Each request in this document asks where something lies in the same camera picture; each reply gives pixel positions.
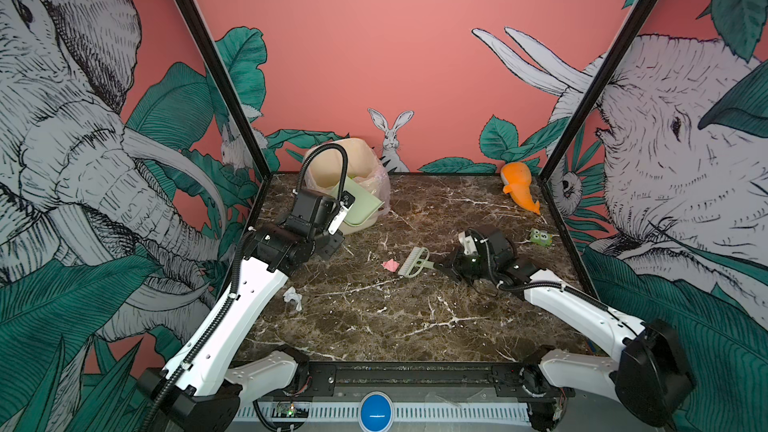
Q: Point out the small green frog toy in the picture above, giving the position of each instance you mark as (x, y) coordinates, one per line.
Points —
(541, 238)

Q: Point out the white slotted cable duct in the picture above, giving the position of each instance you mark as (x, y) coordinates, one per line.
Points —
(514, 414)

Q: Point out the right black frame post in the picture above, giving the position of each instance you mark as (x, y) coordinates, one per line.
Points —
(635, 20)

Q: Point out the pink paper scrap left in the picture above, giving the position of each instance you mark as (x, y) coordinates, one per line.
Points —
(391, 265)

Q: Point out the orange carrot plush toy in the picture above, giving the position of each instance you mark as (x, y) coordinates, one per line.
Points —
(517, 180)

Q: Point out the pale green dustpan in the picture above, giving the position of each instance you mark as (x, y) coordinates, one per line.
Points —
(363, 211)

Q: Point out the blue round button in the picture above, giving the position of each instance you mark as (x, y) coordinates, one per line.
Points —
(376, 412)

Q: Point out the black front mounting rail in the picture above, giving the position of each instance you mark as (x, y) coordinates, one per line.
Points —
(524, 381)

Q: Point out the white crumpled paper scrap left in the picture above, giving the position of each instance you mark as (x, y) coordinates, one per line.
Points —
(292, 297)

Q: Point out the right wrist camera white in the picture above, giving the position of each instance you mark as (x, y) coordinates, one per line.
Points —
(468, 240)

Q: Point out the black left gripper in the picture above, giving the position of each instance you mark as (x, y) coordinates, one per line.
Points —
(331, 249)

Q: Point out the left black frame post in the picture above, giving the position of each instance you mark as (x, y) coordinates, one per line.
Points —
(205, 44)

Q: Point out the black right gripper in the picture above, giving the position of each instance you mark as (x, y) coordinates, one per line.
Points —
(453, 264)

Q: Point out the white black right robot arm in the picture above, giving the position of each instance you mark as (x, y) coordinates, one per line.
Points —
(645, 368)

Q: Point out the black frame post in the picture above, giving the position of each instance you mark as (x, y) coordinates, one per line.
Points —
(635, 20)
(205, 44)

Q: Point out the pale green hand brush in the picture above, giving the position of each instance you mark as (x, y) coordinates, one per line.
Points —
(416, 262)

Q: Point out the cream plastic trash bin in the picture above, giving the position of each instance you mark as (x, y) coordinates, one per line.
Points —
(363, 167)

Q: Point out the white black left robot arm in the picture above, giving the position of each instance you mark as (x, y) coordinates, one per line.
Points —
(197, 389)

